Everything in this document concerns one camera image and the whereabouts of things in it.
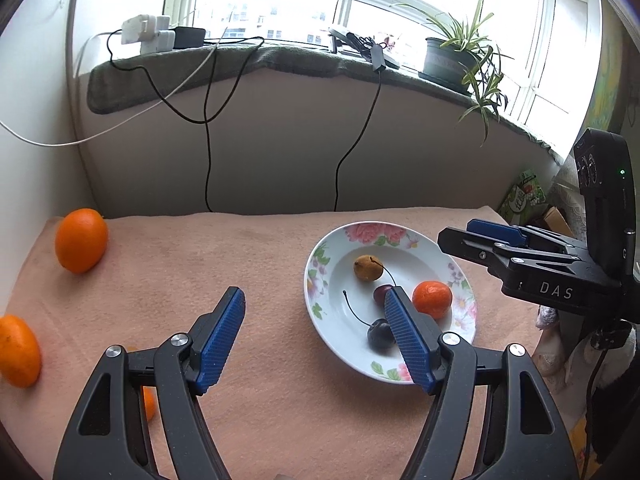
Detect stemmed mandarin orange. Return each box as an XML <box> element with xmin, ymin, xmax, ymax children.
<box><xmin>134</xmin><ymin>358</ymin><xmax>156</xmax><ymax>422</ymax></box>

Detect dark cherry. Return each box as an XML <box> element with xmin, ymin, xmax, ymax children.
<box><xmin>343</xmin><ymin>292</ymin><xmax>396</xmax><ymax>352</ymax></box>
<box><xmin>369</xmin><ymin>256</ymin><xmax>397</xmax><ymax>307</ymax></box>

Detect small brown fruit with stem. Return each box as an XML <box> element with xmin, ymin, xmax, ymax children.
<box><xmin>352</xmin><ymin>255</ymin><xmax>384</xmax><ymax>283</ymax></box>

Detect right white gloved hand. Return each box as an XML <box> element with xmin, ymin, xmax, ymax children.
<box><xmin>533</xmin><ymin>306</ymin><xmax>638</xmax><ymax>393</ymax></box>

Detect green carton box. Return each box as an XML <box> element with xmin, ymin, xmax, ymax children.
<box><xmin>498</xmin><ymin>169</ymin><xmax>548</xmax><ymax>226</ymax></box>

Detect small mandarin on plate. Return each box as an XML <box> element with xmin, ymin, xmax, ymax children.
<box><xmin>412</xmin><ymin>281</ymin><xmax>454</xmax><ymax>321</ymax></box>

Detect large orange left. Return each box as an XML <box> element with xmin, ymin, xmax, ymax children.
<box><xmin>0</xmin><ymin>314</ymin><xmax>42</xmax><ymax>388</ymax></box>

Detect large orange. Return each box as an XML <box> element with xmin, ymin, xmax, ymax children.
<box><xmin>0</xmin><ymin>314</ymin><xmax>42</xmax><ymax>388</ymax></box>
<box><xmin>54</xmin><ymin>208</ymin><xmax>108</xmax><ymax>274</ymax></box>

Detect dark cherry on plate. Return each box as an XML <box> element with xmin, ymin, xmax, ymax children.
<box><xmin>343</xmin><ymin>292</ymin><xmax>396</xmax><ymax>352</ymax></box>

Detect floral white plate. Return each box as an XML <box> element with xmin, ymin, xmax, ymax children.
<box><xmin>304</xmin><ymin>221</ymin><xmax>477</xmax><ymax>385</ymax></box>

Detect potted spider plant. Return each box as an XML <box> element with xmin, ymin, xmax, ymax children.
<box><xmin>396</xmin><ymin>0</ymin><xmax>509</xmax><ymax>142</ymax></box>

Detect large orange far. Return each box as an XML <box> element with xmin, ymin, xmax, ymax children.
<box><xmin>54</xmin><ymin>208</ymin><xmax>108</xmax><ymax>274</ymax></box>

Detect black device on sill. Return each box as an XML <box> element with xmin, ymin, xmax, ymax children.
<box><xmin>329</xmin><ymin>28</ymin><xmax>400</xmax><ymax>74</ymax></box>

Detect dark green sill cloth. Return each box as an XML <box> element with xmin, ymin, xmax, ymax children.
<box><xmin>86</xmin><ymin>43</ymin><xmax>566</xmax><ymax>166</ymax></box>

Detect black adapter on sill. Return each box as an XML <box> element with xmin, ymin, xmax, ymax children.
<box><xmin>172</xmin><ymin>26</ymin><xmax>206</xmax><ymax>50</ymax></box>

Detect white power adapters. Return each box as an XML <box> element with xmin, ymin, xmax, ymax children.
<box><xmin>120</xmin><ymin>14</ymin><xmax>176</xmax><ymax>55</ymax></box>

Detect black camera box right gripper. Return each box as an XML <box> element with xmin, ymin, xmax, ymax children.
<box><xmin>573</xmin><ymin>128</ymin><xmax>636</xmax><ymax>280</ymax></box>

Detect black cable right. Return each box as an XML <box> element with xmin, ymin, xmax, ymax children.
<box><xmin>332</xmin><ymin>66</ymin><xmax>384</xmax><ymax>213</ymax></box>

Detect black cable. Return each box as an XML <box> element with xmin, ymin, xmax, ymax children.
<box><xmin>105</xmin><ymin>29</ymin><xmax>266</xmax><ymax>214</ymax></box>
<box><xmin>332</xmin><ymin>66</ymin><xmax>384</xmax><ymax>213</ymax></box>

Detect black cable left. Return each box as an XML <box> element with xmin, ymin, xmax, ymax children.
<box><xmin>105</xmin><ymin>29</ymin><xmax>266</xmax><ymax>214</ymax></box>

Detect white cable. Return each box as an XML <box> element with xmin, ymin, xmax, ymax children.
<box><xmin>0</xmin><ymin>29</ymin><xmax>222</xmax><ymax>149</ymax></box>

